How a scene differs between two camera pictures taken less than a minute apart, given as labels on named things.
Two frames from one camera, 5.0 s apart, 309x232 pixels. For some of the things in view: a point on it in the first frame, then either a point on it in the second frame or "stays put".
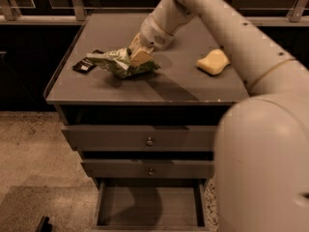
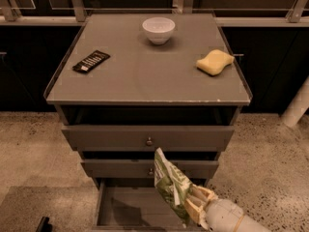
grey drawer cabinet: x=147 y=139 stays put
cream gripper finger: x=136 y=45 → x=196 y=207
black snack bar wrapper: x=84 y=66 stays put
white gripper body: x=153 y=35 → x=222 y=214
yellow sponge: x=213 y=63 stays put
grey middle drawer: x=151 y=168 stays put
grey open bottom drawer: x=150 y=205 stays put
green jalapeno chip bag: x=119 y=62 → x=172 y=184
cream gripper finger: x=140 y=57 → x=201 y=191
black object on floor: x=43 y=225 stays put
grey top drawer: x=143 y=137 stays put
